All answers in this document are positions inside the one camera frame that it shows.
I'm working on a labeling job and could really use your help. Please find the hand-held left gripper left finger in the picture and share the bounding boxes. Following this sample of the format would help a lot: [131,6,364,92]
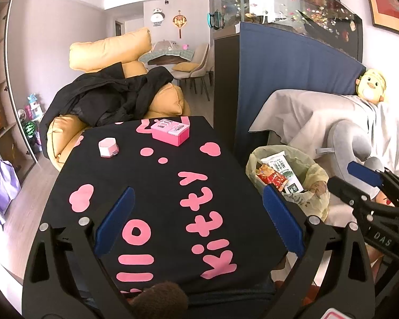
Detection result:
[22,186,137,319]

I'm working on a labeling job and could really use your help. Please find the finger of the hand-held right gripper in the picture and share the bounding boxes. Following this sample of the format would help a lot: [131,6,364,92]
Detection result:
[347,160,399,207]
[326,176,385,218]

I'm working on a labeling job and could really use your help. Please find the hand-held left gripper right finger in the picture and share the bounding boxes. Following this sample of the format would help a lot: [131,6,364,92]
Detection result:
[263,183,391,319]

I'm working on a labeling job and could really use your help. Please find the red snack packet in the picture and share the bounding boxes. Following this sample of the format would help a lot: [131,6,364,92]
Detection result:
[255,162,288,187]

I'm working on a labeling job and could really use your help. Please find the green white snack packet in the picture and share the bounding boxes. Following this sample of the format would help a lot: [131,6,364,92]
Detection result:
[262,151,303,194]

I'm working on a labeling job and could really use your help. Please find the strawberry print cushion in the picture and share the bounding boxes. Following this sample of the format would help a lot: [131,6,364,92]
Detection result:
[374,191,397,207]

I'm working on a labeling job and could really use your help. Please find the grey neck pillow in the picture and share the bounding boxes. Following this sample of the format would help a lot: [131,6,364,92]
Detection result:
[316,120,386,203]

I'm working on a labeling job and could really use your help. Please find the black pink-print tablecloth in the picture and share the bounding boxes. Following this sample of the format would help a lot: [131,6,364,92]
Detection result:
[22,116,288,303]

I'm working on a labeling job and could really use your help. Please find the small pink white container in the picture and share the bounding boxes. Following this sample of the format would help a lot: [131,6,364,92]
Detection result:
[98,137,120,158]

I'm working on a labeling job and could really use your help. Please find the beige sofa cover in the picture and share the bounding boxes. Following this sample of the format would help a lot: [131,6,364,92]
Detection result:
[249,89,399,223]

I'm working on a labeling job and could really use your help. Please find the yellow plush toy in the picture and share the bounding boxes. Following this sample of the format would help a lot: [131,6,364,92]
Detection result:
[357,68,388,103]

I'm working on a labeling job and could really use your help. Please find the brown fuzzy cloth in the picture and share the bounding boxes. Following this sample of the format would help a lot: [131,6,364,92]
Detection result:
[133,281,189,319]

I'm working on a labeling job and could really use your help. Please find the pink box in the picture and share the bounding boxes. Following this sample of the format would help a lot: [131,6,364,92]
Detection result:
[151,119,190,147]

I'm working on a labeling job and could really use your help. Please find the purple bag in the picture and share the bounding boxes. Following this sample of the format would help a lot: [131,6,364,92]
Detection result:
[0,151,22,226]

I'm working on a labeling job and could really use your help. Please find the black jacket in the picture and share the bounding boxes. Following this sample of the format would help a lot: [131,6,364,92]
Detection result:
[40,61,174,130]

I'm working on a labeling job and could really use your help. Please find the toy lighthouse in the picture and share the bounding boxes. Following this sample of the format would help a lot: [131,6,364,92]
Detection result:
[25,93,42,120]

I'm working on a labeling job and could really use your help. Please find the dark fish tank cabinet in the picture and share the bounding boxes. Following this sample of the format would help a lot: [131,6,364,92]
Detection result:
[214,33,242,130]

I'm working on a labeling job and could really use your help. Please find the dining table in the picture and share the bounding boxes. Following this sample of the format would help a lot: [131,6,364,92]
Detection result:
[138,40,195,66]

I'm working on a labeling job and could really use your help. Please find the beige dining chair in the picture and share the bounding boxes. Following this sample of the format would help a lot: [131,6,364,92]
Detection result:
[171,43,210,94]

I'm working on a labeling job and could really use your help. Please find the tan leather sofa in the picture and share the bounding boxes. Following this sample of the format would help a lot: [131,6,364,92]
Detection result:
[47,27,191,173]

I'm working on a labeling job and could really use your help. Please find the display shelf cabinet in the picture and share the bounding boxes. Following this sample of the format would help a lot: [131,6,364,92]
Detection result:
[0,0,40,180]

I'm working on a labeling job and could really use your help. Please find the mesh food cover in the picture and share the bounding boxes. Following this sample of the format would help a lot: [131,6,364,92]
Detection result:
[151,40,178,54]

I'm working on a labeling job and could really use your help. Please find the glass fish tank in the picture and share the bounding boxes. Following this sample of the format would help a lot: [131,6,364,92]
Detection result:
[209,0,364,62]

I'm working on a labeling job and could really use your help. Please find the teal black object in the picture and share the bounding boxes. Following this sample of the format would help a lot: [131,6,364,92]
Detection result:
[208,11,225,30]

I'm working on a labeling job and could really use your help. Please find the panda wall clock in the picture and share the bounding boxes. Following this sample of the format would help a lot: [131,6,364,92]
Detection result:
[151,7,165,26]

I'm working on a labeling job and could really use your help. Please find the hanging wall ornament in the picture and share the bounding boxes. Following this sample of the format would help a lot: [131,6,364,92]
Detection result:
[172,11,188,39]

